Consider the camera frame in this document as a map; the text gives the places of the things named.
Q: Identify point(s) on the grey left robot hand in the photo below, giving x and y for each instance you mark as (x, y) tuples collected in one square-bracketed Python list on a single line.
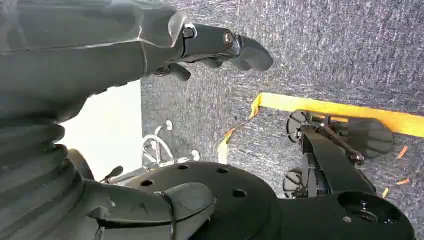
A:
[(73, 63)]

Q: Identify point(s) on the ribbed grey left arm sleeve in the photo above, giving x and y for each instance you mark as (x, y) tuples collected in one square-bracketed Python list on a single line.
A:
[(33, 185)]

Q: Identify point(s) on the short yellow floor tape strip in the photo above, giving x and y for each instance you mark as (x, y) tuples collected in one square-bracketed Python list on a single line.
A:
[(224, 145)]

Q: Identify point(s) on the black robot caster wheel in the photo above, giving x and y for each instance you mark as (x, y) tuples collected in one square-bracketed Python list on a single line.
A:
[(291, 184), (293, 127)]

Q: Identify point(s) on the long yellow floor tape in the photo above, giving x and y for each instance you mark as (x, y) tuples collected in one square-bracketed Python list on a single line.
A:
[(331, 107)]

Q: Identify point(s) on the yellow floor tape scrap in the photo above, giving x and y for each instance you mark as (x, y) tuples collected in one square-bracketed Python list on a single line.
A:
[(385, 192)]

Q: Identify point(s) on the orange floor tape scrap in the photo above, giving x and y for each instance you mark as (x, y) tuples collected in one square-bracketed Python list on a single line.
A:
[(402, 152), (403, 181)]

